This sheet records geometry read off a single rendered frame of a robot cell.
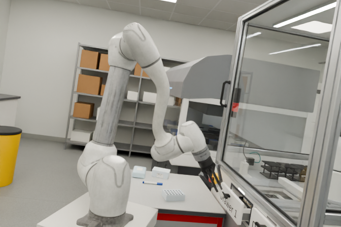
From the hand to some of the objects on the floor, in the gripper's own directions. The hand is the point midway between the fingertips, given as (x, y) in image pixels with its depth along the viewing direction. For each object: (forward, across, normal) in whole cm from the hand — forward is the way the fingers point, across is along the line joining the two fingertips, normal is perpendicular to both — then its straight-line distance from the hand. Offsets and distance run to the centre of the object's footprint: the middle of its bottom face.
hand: (219, 190), depth 144 cm
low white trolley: (+66, -68, +41) cm, 103 cm away
